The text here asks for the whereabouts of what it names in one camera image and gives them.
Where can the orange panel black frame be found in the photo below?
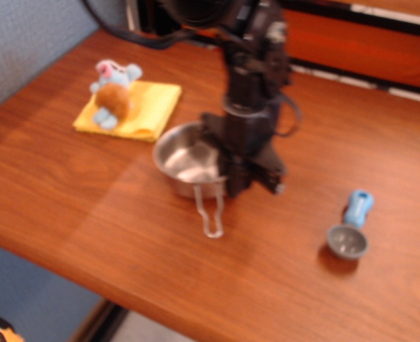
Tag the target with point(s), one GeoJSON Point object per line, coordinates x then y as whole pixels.
{"type": "Point", "coordinates": [326, 36]}

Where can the blue handled grey scoop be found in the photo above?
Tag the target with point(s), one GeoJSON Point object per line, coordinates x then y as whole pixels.
{"type": "Point", "coordinates": [346, 240]}

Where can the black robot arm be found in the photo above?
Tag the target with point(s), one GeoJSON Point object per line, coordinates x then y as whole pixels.
{"type": "Point", "coordinates": [245, 46]}

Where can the blue elephant plush toy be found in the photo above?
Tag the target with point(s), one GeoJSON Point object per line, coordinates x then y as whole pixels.
{"type": "Point", "coordinates": [111, 92]}

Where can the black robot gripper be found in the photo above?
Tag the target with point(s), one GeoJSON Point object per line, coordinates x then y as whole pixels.
{"type": "Point", "coordinates": [246, 153]}

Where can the yellow folded cloth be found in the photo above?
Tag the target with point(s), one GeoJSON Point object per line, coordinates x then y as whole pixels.
{"type": "Point", "coordinates": [151, 105]}

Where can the stainless steel pan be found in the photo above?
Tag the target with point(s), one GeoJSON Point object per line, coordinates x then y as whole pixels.
{"type": "Point", "coordinates": [190, 164]}

